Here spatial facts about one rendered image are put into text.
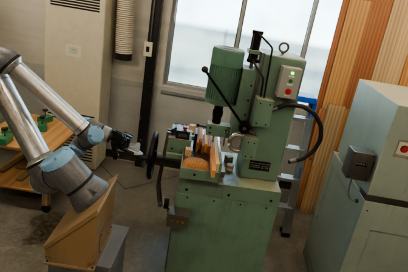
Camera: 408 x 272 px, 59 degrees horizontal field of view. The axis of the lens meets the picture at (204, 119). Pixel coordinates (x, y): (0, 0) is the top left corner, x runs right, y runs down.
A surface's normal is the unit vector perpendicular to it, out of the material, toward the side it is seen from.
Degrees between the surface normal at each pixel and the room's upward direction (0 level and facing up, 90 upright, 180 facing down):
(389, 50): 86
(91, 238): 90
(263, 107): 90
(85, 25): 90
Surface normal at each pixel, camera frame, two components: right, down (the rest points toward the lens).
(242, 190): 0.00, 0.33
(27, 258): 0.15, -0.93
